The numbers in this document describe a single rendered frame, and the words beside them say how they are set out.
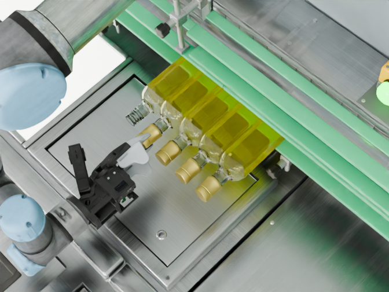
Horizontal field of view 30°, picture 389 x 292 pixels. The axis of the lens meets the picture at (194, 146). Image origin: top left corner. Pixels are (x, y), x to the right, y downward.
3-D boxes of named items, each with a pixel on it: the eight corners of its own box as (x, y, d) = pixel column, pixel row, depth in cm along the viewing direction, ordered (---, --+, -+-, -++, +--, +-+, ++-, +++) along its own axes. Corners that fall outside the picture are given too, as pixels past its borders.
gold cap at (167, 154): (170, 145, 152) (155, 159, 151) (169, 137, 149) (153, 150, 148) (182, 155, 151) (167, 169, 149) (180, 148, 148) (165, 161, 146)
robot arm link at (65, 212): (53, 221, 147) (43, 204, 140) (70, 206, 149) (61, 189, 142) (77, 245, 144) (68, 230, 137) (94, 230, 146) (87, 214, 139)
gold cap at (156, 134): (151, 128, 154) (136, 141, 153) (150, 120, 151) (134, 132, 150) (162, 139, 153) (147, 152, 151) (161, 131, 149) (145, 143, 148)
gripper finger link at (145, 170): (167, 164, 153) (134, 190, 149) (147, 148, 156) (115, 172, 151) (167, 156, 151) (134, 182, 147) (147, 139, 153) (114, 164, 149)
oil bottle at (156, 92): (208, 47, 165) (139, 106, 159) (206, 32, 160) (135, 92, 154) (226, 61, 163) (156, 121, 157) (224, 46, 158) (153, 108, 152)
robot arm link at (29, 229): (-25, 200, 129) (-7, 224, 139) (13, 241, 125) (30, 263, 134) (10, 171, 131) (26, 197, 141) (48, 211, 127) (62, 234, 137)
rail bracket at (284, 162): (304, 140, 161) (263, 179, 157) (306, 125, 155) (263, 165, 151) (318, 151, 160) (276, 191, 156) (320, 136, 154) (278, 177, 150)
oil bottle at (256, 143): (284, 106, 156) (215, 171, 150) (285, 92, 151) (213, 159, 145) (304, 122, 154) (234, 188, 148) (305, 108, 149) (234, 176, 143)
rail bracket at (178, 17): (200, 26, 159) (159, 60, 155) (195, -27, 144) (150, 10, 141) (210, 33, 158) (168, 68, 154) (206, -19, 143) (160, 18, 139)
